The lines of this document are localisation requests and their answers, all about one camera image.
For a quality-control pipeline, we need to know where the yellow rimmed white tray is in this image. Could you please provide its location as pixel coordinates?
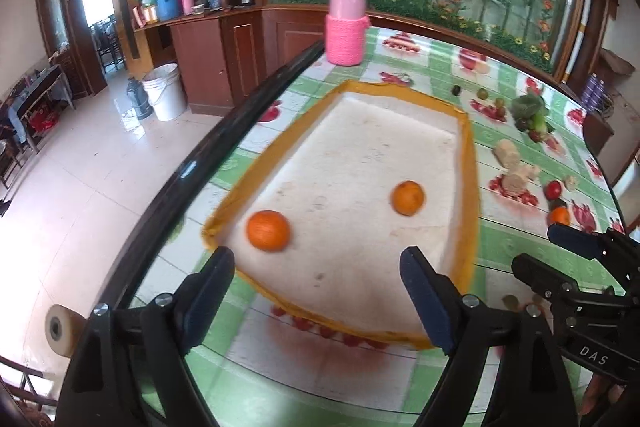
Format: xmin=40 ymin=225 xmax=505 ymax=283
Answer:
xmin=202 ymin=80 xmax=480 ymax=349

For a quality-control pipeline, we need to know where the purple bottle left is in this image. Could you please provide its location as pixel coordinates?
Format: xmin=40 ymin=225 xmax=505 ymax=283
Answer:
xmin=580 ymin=74 xmax=599 ymax=110

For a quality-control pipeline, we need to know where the beige cut chunk three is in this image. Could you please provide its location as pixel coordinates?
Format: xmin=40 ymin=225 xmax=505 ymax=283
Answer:
xmin=518 ymin=164 xmax=540 ymax=181

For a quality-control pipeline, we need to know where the orange fruit two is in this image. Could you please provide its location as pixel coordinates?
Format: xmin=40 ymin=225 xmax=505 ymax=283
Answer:
xmin=245 ymin=210 xmax=291 ymax=253

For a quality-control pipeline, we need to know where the purple bottle right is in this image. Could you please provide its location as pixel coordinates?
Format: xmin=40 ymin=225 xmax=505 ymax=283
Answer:
xmin=589 ymin=79 xmax=604 ymax=112

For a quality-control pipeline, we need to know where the dark plum by bok choy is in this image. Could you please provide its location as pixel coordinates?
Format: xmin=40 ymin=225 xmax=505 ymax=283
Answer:
xmin=515 ymin=119 xmax=528 ymax=132

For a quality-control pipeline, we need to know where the orange fruit three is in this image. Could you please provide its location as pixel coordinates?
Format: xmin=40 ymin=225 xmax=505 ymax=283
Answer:
xmin=390 ymin=180 xmax=426 ymax=216

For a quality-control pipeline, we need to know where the beige cut chunk four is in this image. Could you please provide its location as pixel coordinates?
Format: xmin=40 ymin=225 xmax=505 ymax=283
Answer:
xmin=563 ymin=176 xmax=578 ymax=191

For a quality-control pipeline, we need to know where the pink knitted jar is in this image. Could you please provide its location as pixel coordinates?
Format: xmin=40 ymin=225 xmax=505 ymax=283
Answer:
xmin=324 ymin=0 xmax=370 ymax=67

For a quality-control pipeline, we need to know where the small red date by bok choy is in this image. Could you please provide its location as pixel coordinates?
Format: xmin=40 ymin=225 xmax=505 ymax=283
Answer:
xmin=528 ymin=130 xmax=542 ymax=143

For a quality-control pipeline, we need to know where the beige cut chunk two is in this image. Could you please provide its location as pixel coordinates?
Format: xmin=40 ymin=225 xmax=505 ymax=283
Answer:
xmin=492 ymin=139 xmax=521 ymax=169

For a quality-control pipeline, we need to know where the beige cut chunk one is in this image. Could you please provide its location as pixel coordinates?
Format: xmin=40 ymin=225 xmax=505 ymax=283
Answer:
xmin=501 ymin=166 xmax=529 ymax=196

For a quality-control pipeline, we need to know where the white plastic bucket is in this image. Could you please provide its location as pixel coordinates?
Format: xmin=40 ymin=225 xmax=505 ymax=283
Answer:
xmin=142 ymin=63 xmax=188 ymax=122

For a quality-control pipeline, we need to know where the purple bottle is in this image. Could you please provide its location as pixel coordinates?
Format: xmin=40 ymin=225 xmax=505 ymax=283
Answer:
xmin=589 ymin=79 xmax=604 ymax=112
xmin=580 ymin=74 xmax=599 ymax=110

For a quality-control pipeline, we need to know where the orange fruit one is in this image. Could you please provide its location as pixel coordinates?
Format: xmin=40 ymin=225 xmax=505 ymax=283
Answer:
xmin=547 ymin=206 xmax=572 ymax=227

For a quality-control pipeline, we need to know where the bok choy vegetable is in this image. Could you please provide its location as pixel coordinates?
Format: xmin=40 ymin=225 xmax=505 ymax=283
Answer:
xmin=509 ymin=92 xmax=554 ymax=136

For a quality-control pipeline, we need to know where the right hand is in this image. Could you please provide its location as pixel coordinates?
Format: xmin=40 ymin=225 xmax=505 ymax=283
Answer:
xmin=579 ymin=374 xmax=625 ymax=416

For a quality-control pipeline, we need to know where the dark wooden sideboard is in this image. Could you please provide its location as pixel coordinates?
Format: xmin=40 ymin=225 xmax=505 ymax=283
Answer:
xmin=582 ymin=113 xmax=614 ymax=156

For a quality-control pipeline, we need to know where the red tomato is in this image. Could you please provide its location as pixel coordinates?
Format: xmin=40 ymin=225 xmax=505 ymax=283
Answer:
xmin=544 ymin=180 xmax=563 ymax=202

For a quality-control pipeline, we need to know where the dark plum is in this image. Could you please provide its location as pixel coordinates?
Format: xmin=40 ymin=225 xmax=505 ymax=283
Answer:
xmin=548 ymin=198 xmax=567 ymax=211
xmin=515 ymin=119 xmax=528 ymax=132

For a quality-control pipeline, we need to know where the green grape left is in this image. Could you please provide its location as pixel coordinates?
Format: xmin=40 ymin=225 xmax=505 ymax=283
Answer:
xmin=476 ymin=88 xmax=488 ymax=100

